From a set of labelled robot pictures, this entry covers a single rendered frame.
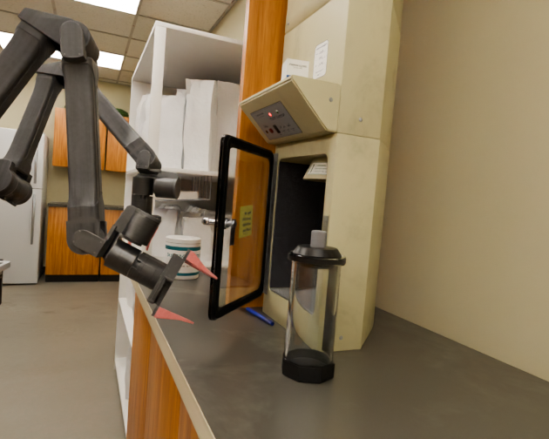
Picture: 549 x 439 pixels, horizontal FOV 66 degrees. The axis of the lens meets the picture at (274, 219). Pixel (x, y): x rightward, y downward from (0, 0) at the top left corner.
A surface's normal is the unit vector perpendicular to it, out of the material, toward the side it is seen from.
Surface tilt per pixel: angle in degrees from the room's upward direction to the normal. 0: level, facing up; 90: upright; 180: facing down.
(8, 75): 85
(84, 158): 83
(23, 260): 90
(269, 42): 90
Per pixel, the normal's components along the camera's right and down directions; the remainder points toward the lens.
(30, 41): 0.08, 0.15
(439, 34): -0.91, -0.05
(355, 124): 0.40, 0.08
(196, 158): -0.24, 0.19
